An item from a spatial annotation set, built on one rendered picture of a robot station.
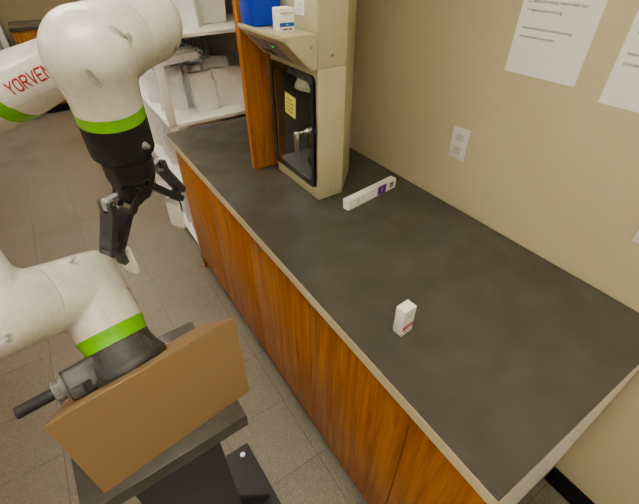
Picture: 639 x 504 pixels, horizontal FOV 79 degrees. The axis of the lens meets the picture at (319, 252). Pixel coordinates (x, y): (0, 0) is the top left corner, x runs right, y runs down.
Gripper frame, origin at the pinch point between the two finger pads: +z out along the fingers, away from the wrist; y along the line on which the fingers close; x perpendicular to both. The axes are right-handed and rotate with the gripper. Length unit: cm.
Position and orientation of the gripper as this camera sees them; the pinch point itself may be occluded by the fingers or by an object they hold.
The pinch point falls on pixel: (155, 243)
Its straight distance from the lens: 80.5
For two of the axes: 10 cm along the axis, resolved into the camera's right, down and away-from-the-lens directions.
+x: 9.3, 3.2, -2.1
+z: -0.7, 6.8, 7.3
